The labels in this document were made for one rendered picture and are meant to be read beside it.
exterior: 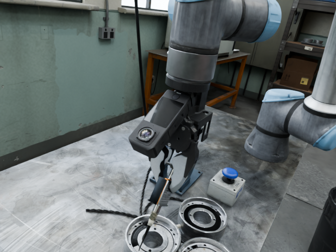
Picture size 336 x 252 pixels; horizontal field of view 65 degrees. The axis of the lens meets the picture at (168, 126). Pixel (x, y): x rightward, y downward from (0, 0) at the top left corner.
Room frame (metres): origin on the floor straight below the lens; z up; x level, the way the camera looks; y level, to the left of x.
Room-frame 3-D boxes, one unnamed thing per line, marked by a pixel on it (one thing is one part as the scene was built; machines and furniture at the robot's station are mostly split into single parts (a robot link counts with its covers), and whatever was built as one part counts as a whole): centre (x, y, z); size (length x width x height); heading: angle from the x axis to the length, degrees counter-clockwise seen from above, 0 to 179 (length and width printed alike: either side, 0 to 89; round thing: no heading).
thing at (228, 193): (0.57, -0.18, 0.82); 0.08 x 0.07 x 0.05; 149
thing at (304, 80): (3.68, -1.67, 0.64); 0.49 x 0.40 x 0.37; 64
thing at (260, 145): (0.85, -0.36, 0.85); 0.15 x 0.15 x 0.10
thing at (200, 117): (0.42, -0.02, 1.07); 0.09 x 0.08 x 0.12; 152
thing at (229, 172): (0.57, -0.17, 0.85); 0.04 x 0.04 x 0.05
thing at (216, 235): (0.44, -0.10, 0.82); 0.10 x 0.10 x 0.04
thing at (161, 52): (3.20, -0.31, 0.39); 1.50 x 0.62 x 0.78; 149
